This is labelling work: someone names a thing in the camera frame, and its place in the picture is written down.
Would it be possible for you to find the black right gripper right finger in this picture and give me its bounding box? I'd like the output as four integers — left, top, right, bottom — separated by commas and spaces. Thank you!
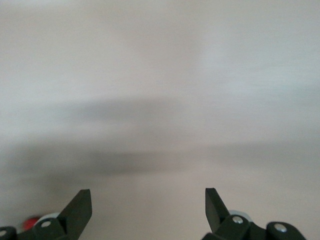
201, 187, 310, 240

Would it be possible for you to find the brown table cover sheet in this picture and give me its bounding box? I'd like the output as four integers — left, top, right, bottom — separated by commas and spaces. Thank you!
0, 0, 320, 240

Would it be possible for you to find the small red strawberry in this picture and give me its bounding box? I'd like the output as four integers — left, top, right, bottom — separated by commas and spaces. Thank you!
22, 216, 39, 231

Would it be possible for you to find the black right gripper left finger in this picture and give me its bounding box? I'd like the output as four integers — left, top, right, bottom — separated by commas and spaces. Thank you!
0, 189, 93, 240

